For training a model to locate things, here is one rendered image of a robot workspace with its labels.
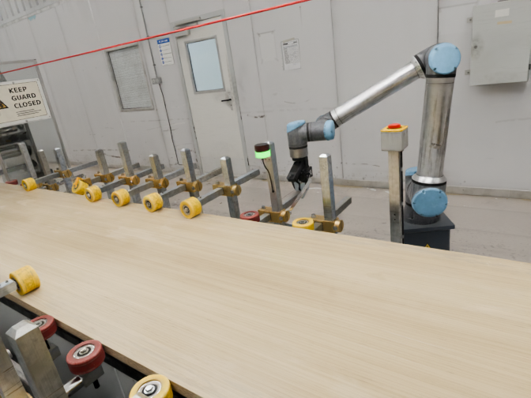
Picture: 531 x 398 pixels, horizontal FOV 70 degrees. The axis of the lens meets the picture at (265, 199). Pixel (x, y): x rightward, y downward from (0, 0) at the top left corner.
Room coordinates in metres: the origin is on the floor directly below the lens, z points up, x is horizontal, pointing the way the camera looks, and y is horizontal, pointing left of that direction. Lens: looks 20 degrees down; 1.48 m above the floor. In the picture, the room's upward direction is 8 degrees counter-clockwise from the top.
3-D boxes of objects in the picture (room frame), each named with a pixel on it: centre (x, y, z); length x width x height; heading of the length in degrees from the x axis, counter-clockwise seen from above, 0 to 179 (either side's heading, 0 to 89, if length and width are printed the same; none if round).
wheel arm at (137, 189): (2.03, 0.57, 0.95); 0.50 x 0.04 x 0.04; 143
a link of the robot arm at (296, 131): (1.79, -0.19, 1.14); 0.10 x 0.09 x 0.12; 75
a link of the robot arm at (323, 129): (1.77, -0.31, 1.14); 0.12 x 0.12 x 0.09; 75
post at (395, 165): (1.22, -0.45, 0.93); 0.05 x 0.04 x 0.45; 53
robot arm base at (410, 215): (1.81, -0.79, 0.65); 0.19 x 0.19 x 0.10
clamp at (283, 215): (1.55, -0.03, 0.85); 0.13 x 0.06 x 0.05; 53
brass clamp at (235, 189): (1.70, 0.17, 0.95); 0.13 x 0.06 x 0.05; 53
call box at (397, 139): (1.23, -0.45, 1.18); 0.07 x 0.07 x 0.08; 53
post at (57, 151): (2.60, 1.34, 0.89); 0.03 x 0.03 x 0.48; 53
